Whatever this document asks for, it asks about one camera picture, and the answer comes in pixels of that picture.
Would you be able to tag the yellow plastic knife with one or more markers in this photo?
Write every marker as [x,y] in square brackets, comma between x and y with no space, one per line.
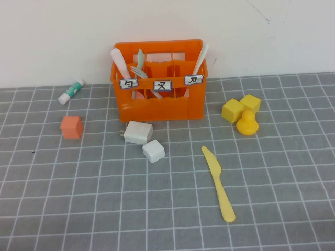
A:
[217,180]

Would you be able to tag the mint green plastic cutlery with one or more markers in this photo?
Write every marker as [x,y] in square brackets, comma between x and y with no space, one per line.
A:
[140,58]

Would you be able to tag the paper label with handwritten character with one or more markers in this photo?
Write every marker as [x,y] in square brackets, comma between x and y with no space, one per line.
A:
[128,84]
[162,85]
[194,80]

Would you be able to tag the grey plastic fork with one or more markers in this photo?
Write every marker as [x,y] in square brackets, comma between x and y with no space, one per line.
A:
[138,72]

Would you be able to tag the orange cube block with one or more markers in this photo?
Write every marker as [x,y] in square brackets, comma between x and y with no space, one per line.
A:
[71,129]

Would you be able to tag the white charger plug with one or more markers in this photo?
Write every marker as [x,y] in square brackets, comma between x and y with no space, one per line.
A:
[137,133]

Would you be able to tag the yellow rubber duck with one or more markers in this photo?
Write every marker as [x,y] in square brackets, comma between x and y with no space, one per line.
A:
[247,125]

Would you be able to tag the yellow cube block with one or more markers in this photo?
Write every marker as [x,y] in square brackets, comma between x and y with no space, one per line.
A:
[231,111]
[251,102]

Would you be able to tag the white plastic knife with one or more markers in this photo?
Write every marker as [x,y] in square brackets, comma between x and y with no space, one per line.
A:
[202,56]

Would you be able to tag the orange plastic cutlery holder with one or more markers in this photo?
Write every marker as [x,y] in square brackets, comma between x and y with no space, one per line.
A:
[157,111]

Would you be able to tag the white cube block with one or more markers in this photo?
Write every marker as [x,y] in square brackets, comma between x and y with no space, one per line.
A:
[153,151]

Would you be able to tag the pink plastic spoon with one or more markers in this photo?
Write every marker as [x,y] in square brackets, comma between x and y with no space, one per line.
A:
[117,58]

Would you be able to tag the green and white glue stick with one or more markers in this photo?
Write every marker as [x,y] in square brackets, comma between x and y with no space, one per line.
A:
[70,92]

